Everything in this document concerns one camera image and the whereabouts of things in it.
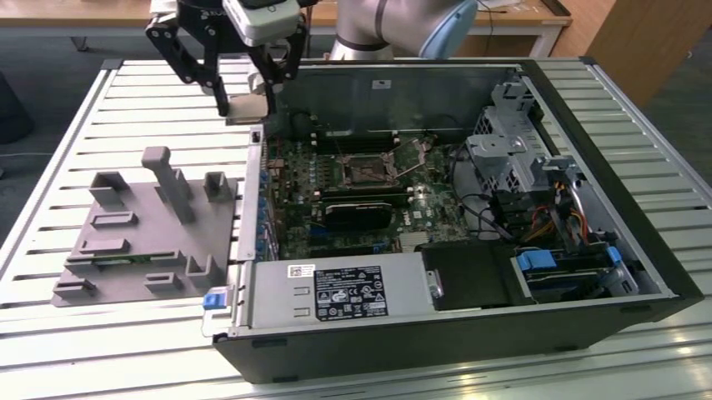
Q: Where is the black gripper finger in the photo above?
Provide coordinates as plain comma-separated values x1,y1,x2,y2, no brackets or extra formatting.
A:
143,15,230,118
247,22,309,114

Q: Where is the silver square CPU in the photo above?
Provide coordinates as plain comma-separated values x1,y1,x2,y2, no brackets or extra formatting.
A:
223,95,270,127

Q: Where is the black RAM slot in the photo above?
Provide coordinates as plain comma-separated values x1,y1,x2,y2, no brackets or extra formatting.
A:
319,129,402,154
317,187,411,206

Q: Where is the CPU socket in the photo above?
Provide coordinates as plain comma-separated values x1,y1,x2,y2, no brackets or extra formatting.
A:
339,153,401,188

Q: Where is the black expansion slot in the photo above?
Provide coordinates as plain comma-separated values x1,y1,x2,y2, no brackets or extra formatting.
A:
309,245,375,258

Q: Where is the wooden desk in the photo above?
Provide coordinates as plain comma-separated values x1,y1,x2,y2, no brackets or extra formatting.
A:
0,0,573,59

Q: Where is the metal socket cover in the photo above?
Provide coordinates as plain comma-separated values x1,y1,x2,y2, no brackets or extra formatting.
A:
389,134,442,177

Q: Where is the black graphics card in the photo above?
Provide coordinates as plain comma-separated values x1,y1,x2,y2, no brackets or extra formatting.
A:
322,201,394,231

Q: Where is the grey plastic parts rack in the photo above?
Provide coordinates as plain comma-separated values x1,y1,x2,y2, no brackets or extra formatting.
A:
49,145,247,309

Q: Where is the silver drive cage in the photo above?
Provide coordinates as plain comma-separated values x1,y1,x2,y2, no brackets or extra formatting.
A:
464,81,545,193

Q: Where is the green motherboard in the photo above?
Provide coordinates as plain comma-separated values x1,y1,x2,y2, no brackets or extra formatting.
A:
259,136,474,260

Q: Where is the green RAM stick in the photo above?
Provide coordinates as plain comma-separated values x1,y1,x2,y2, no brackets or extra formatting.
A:
91,254,180,265

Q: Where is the silver chipset heatsink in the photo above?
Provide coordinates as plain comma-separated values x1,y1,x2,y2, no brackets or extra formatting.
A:
399,232,433,252

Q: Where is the silver power supply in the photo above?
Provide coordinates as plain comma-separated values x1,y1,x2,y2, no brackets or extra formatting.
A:
246,251,442,328

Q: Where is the black plastic shroud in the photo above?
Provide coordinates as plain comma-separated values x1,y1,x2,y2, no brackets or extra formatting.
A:
420,240,536,312

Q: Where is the hard disk in blue carrier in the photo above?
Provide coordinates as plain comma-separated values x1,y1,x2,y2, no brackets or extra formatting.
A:
514,247,608,301

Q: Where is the wooden cabinet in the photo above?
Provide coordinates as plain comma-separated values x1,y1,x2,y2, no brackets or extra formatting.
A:
581,0,712,108

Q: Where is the black open PC case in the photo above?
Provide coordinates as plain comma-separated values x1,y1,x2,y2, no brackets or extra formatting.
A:
210,57,705,384

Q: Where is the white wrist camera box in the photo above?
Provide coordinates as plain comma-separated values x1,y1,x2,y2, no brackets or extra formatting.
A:
222,0,303,48

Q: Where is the black wire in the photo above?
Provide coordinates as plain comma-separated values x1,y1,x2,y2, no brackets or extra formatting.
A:
450,145,505,243

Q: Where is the coloured wire bundle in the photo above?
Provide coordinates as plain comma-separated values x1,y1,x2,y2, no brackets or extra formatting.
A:
528,207,590,243

